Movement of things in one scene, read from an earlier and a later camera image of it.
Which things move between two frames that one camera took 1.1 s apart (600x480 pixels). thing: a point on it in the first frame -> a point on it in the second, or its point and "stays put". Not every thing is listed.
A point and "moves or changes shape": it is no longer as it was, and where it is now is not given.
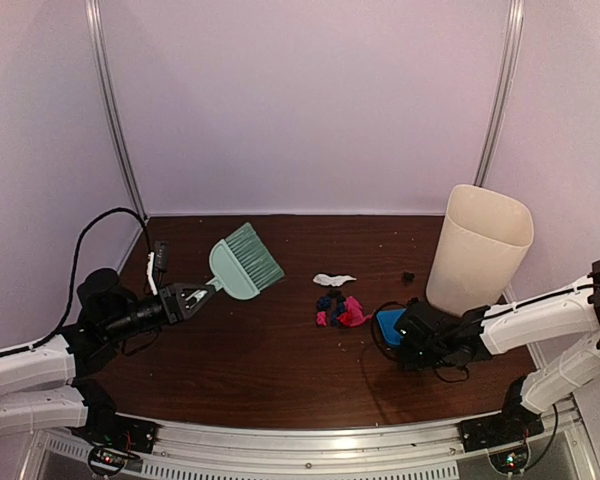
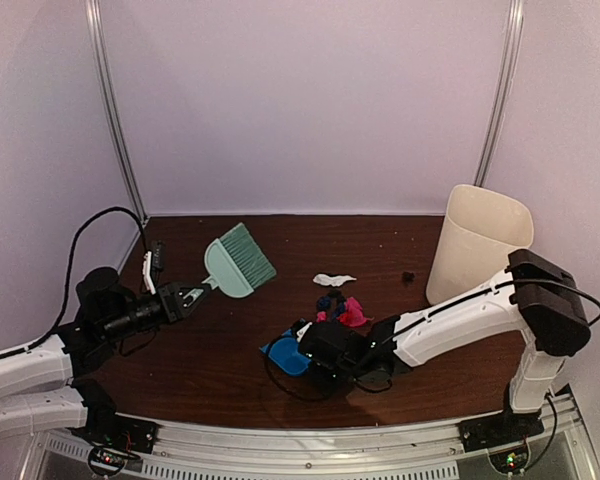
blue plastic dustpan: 387,319 moves or changes shape
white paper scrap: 335,281 stays put
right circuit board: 511,461 stays put
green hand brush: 242,264 moves or changes shape
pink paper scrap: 354,315 stays put
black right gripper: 409,361 -> 316,373
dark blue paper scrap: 324,302 stays put
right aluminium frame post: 515,23 stays put
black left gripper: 169,300 stays put
